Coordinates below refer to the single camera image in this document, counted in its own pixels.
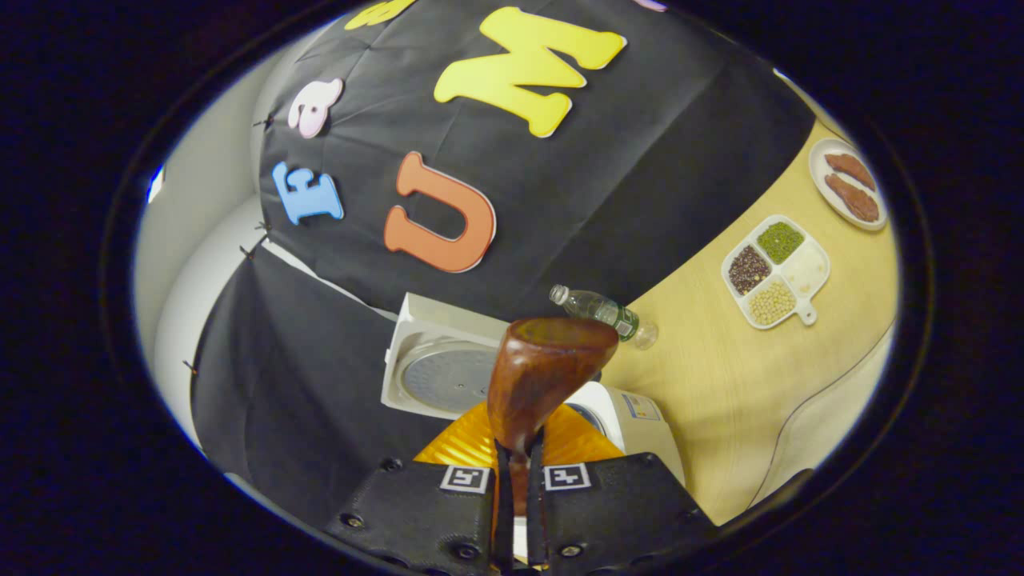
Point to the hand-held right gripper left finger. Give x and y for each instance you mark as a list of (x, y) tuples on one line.
[(424, 512)]

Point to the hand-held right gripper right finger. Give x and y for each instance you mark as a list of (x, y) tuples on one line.
[(608, 504)]

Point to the white rice cooker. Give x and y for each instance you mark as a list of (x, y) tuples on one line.
[(640, 432)]

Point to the brown wooden spoon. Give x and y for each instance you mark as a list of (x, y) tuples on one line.
[(544, 368)]

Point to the clear plastic water bottle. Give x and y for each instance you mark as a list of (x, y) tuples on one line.
[(600, 310)]

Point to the white divided grain tray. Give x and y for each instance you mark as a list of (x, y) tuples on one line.
[(772, 272)]

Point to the black backdrop cloth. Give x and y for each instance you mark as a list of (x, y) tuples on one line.
[(640, 160)]

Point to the white round plate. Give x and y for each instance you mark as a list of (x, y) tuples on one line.
[(818, 180)]

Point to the brown meat piece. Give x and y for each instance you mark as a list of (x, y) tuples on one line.
[(850, 168), (854, 200)]

